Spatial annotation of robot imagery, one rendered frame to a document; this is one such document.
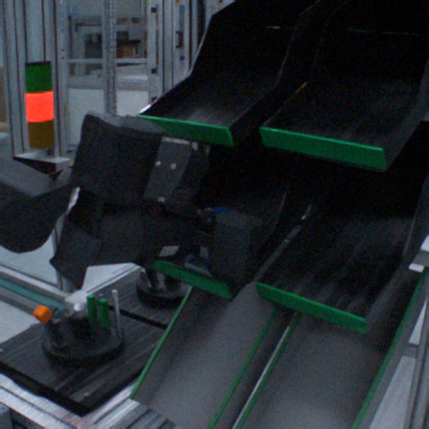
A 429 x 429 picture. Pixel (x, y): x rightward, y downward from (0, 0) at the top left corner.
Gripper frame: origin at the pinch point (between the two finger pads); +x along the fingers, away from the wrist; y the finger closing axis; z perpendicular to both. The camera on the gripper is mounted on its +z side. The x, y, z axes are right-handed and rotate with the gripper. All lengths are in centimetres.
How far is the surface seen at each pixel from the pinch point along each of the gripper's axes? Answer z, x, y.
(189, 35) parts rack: 21.4, 3.4, 10.9
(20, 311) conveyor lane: -31, 13, 57
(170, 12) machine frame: 50, 90, 107
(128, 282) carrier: -22, 29, 43
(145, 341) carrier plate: -25.1, 16.6, 23.9
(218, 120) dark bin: 11.3, -0.6, 0.8
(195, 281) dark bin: -5.9, -0.5, 0.6
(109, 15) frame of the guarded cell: 47, 79, 127
